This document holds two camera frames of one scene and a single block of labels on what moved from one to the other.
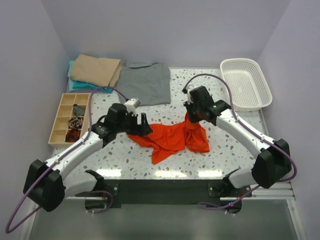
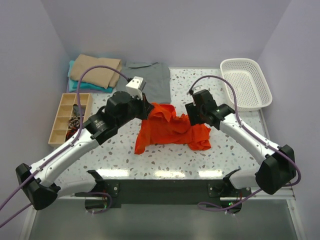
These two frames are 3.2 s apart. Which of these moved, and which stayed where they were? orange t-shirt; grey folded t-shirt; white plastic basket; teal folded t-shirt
Moved: orange t-shirt
Stayed: white plastic basket; teal folded t-shirt; grey folded t-shirt
